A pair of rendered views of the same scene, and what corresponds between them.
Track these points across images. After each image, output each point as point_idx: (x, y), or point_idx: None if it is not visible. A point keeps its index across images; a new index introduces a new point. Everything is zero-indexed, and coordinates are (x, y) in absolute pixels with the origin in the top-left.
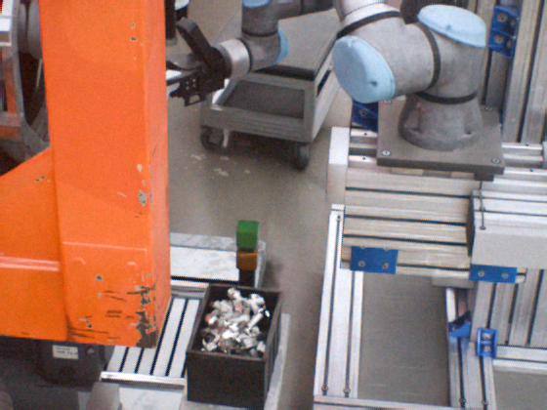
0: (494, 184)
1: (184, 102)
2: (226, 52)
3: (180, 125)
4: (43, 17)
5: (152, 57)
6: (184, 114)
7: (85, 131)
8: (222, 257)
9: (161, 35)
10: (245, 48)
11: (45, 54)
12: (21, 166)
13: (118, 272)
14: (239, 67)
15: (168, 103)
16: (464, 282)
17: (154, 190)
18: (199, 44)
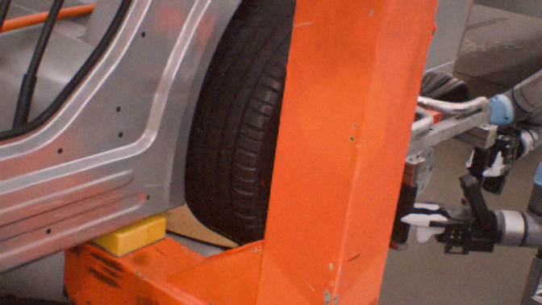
0: None
1: (520, 288)
2: (502, 219)
3: (506, 304)
4: (285, 98)
5: (373, 166)
6: (514, 298)
7: (294, 215)
8: None
9: (398, 155)
10: (523, 222)
11: (280, 132)
12: (262, 240)
13: None
14: (510, 237)
15: (506, 285)
16: None
17: (344, 297)
18: (475, 201)
